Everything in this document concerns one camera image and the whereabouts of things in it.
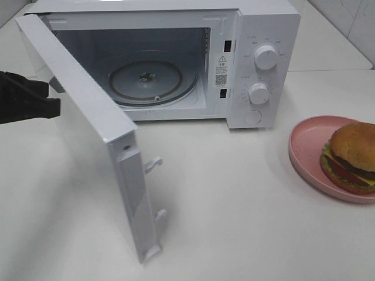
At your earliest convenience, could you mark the white timer knob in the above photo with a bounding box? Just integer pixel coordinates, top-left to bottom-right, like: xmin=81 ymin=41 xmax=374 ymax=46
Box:
xmin=248 ymin=83 xmax=270 ymax=105

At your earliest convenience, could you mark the white microwave door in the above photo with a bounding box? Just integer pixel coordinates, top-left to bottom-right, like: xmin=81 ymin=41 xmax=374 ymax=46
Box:
xmin=16 ymin=14 xmax=166 ymax=263

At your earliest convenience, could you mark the round white door button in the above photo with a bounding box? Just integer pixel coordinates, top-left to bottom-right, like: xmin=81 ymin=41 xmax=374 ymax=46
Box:
xmin=244 ymin=110 xmax=262 ymax=125

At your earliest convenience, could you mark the pink round plate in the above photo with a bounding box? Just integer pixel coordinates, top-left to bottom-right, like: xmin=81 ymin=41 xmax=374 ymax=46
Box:
xmin=288 ymin=115 xmax=374 ymax=204

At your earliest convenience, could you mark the white microwave oven body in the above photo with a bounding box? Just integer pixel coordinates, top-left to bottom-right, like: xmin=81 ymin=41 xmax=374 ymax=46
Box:
xmin=22 ymin=1 xmax=300 ymax=129

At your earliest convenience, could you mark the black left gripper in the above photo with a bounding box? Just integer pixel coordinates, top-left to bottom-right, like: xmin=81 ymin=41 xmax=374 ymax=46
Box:
xmin=1 ymin=71 xmax=61 ymax=124

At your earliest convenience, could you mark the upper white power knob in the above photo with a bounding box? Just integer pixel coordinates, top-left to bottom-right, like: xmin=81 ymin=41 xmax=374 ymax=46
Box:
xmin=254 ymin=44 xmax=278 ymax=70

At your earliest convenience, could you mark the burger with lettuce and cheese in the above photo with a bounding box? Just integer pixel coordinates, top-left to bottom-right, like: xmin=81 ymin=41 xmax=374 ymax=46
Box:
xmin=320 ymin=122 xmax=374 ymax=195

